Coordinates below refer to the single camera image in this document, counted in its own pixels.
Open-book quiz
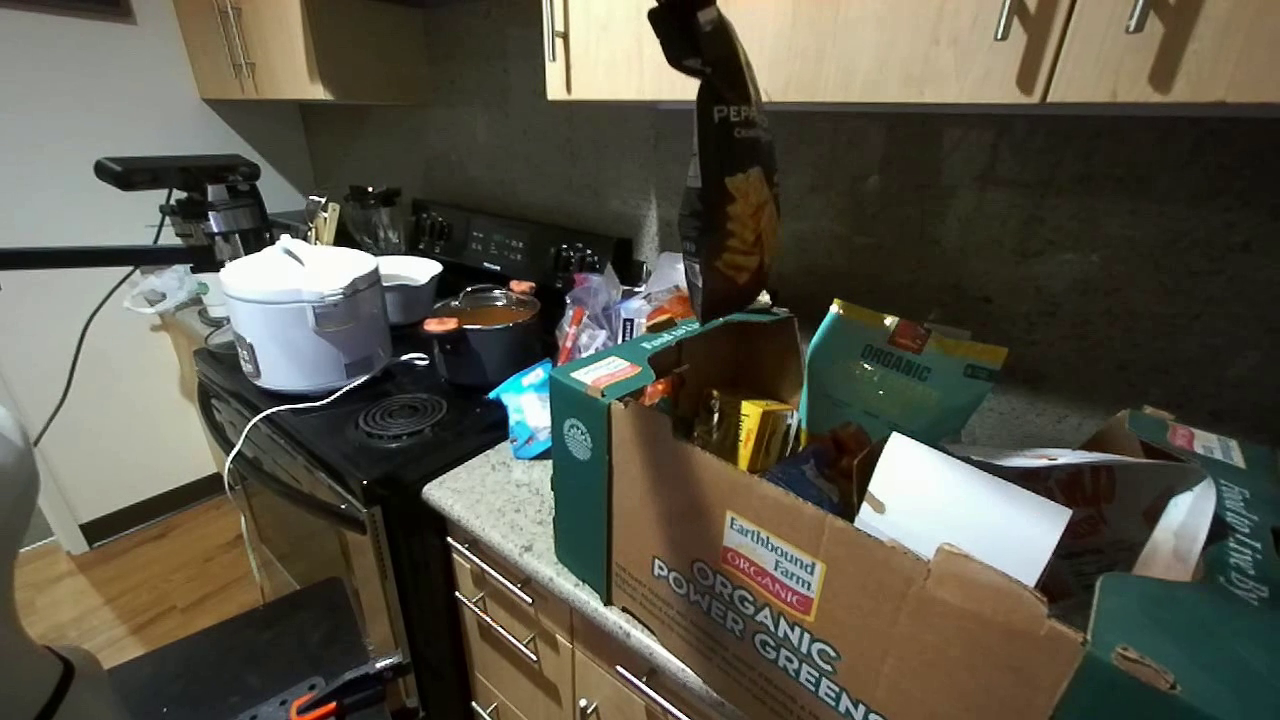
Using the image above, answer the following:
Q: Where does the black snack pack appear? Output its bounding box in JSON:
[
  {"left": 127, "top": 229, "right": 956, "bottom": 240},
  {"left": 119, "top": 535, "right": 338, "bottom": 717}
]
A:
[{"left": 678, "top": 8, "right": 782, "bottom": 324}]

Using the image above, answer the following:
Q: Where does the heap of snack packets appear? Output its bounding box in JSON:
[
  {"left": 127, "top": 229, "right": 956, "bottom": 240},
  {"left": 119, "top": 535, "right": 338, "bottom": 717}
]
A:
[{"left": 618, "top": 252, "right": 699, "bottom": 341}]

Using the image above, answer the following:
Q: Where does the light blue snack pack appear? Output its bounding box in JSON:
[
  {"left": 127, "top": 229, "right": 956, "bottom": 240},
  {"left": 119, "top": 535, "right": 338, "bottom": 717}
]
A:
[{"left": 487, "top": 359, "right": 555, "bottom": 462}]

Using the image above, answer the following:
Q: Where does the teal snack bag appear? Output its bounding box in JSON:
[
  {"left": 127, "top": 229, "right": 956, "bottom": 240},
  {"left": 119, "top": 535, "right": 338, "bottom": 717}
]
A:
[{"left": 799, "top": 297, "right": 1010, "bottom": 453}]

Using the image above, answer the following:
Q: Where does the yellow box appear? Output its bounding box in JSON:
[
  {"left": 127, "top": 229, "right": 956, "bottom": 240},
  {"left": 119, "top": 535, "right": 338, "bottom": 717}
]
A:
[{"left": 733, "top": 397, "right": 798, "bottom": 475}]

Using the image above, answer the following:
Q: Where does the dark blue snack pack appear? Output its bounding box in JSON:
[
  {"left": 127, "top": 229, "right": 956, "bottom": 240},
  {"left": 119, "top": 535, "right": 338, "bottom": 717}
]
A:
[{"left": 762, "top": 423, "right": 873, "bottom": 519}]

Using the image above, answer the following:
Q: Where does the cardboard box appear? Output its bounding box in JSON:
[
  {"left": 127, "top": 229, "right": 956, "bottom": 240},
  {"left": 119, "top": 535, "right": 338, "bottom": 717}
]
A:
[{"left": 549, "top": 308, "right": 1280, "bottom": 720}]

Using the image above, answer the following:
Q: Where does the heap of plastic bags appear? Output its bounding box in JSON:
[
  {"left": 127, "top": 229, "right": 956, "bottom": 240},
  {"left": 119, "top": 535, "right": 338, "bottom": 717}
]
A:
[{"left": 553, "top": 268, "right": 627, "bottom": 368}]

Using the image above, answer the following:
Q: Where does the glass jar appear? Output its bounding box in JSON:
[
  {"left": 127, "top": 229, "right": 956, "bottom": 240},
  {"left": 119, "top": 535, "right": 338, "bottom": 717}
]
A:
[{"left": 343, "top": 184, "right": 408, "bottom": 257}]

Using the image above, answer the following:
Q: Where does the black pot with glass lid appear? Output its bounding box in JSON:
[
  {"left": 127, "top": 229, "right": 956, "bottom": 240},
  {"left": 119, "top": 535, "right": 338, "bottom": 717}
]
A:
[{"left": 421, "top": 281, "right": 544, "bottom": 390}]

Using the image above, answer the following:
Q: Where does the white bowl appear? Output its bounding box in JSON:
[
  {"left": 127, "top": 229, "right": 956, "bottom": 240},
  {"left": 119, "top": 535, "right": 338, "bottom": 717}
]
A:
[{"left": 377, "top": 254, "right": 445, "bottom": 327}]

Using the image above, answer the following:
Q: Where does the utensil holder with utensils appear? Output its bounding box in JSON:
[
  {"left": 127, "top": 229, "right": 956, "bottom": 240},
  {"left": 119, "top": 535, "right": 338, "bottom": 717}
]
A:
[{"left": 303, "top": 194, "right": 342, "bottom": 248}]

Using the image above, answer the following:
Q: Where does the white rice cooker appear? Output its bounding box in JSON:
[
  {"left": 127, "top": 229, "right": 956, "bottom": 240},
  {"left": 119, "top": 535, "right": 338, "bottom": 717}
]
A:
[{"left": 218, "top": 234, "right": 394, "bottom": 395}]

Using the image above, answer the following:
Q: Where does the stove burner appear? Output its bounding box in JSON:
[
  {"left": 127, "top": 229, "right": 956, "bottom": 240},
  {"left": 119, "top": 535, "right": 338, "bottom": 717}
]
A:
[{"left": 353, "top": 391, "right": 450, "bottom": 447}]

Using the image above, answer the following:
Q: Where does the black stove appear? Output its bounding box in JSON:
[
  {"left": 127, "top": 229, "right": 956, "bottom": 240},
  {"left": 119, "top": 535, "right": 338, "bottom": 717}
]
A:
[{"left": 193, "top": 197, "right": 637, "bottom": 720}]

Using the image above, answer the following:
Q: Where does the white paper sheet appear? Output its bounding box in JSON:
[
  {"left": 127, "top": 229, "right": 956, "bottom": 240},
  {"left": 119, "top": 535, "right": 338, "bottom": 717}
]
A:
[{"left": 853, "top": 431, "right": 1074, "bottom": 590}]

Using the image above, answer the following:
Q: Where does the clear plastic bag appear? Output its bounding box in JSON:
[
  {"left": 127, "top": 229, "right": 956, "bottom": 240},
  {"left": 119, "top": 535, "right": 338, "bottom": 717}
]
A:
[{"left": 123, "top": 264, "right": 203, "bottom": 317}]

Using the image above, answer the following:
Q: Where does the drawer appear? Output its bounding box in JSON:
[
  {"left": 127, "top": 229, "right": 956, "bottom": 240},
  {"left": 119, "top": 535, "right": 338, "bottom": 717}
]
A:
[
  {"left": 446, "top": 528, "right": 575, "bottom": 641},
  {"left": 452, "top": 585, "right": 577, "bottom": 720}
]

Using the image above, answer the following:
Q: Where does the oven door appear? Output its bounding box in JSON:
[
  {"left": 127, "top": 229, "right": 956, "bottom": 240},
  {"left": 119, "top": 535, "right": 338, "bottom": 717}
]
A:
[{"left": 197, "top": 385, "right": 416, "bottom": 713}]

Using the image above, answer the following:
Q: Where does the orange and black clamp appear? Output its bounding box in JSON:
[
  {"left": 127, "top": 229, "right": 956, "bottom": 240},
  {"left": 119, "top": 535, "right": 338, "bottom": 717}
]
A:
[{"left": 288, "top": 652, "right": 413, "bottom": 720}]

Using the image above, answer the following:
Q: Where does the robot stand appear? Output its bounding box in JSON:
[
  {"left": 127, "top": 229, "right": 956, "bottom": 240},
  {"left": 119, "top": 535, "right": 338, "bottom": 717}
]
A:
[{"left": 106, "top": 577, "right": 403, "bottom": 720}]

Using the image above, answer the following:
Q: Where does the row of wooden wall cabinets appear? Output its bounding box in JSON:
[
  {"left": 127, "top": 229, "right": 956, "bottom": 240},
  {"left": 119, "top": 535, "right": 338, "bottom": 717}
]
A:
[{"left": 542, "top": 0, "right": 1280, "bottom": 108}]

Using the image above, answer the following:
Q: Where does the wooden wall cabinet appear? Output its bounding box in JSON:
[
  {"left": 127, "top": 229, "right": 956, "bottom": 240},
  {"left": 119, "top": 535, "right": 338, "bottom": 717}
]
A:
[{"left": 171, "top": 0, "right": 426, "bottom": 105}]

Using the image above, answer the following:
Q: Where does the camera on mount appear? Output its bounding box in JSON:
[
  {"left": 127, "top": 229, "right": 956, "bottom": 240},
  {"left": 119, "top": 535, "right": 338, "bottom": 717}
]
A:
[{"left": 0, "top": 153, "right": 264, "bottom": 274}]

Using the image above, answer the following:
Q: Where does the white cable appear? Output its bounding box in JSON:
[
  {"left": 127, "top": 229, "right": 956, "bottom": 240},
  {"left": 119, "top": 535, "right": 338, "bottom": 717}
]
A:
[{"left": 221, "top": 351, "right": 432, "bottom": 601}]

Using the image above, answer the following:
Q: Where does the drawer handle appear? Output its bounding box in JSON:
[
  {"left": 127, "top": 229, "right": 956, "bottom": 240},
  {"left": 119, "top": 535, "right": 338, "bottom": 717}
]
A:
[
  {"left": 612, "top": 663, "right": 693, "bottom": 720},
  {"left": 454, "top": 589, "right": 542, "bottom": 667},
  {"left": 446, "top": 536, "right": 537, "bottom": 608}
]

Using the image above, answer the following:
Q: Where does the oven door handle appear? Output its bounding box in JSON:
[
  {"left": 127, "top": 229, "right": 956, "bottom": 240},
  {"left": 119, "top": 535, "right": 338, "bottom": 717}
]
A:
[{"left": 198, "top": 392, "right": 369, "bottom": 523}]

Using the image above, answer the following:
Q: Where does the black cable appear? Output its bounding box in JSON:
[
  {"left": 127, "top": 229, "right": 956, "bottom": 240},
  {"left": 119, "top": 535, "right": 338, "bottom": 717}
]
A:
[{"left": 30, "top": 205, "right": 173, "bottom": 448}]

